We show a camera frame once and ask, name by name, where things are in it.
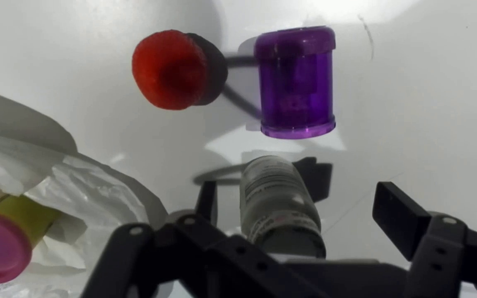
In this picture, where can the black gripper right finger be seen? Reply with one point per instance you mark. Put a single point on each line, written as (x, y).
(441, 248)

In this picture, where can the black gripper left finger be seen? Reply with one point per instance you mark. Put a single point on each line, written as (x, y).
(194, 251)

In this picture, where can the white lid small bottle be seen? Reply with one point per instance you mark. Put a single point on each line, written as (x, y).
(277, 210)

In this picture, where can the pink lid dough tub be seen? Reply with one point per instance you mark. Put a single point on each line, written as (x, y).
(24, 222)

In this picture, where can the white plastic bag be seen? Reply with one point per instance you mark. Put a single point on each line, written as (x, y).
(39, 159)

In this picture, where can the red plastic ball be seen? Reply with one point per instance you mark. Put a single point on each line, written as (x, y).
(178, 69)

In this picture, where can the purple plastic container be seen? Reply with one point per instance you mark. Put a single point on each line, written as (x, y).
(295, 71)

